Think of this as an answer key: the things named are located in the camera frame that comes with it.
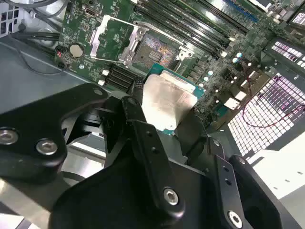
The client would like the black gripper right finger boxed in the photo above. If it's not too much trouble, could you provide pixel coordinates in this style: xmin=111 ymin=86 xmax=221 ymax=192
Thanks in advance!
xmin=176 ymin=110 xmax=285 ymax=229

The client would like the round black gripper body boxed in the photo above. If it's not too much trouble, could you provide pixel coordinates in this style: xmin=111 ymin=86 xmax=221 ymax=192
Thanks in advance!
xmin=49 ymin=142 xmax=225 ymax=229

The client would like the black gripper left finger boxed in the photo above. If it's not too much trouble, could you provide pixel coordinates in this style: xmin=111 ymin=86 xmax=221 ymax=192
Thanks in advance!
xmin=0 ymin=83 xmax=187 ymax=222

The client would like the metal socket cover frame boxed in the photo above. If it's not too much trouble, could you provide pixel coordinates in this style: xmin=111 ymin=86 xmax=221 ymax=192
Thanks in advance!
xmin=89 ymin=15 xmax=148 ymax=67

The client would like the silver CPU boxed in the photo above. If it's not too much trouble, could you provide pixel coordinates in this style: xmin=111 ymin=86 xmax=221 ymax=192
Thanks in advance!
xmin=140 ymin=63 xmax=207 ymax=136

